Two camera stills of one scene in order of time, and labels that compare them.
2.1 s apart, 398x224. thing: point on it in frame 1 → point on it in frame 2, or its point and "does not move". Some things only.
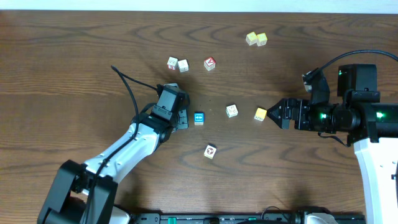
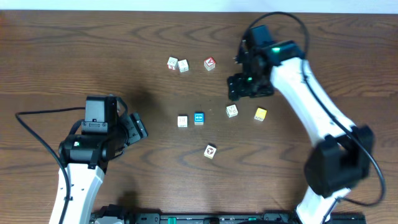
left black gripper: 183,121 → 135,128
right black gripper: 302,105 → 238,88
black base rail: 236,218 does not move
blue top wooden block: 199,118 does not move
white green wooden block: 231,111 does not move
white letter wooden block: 183,66 does not move
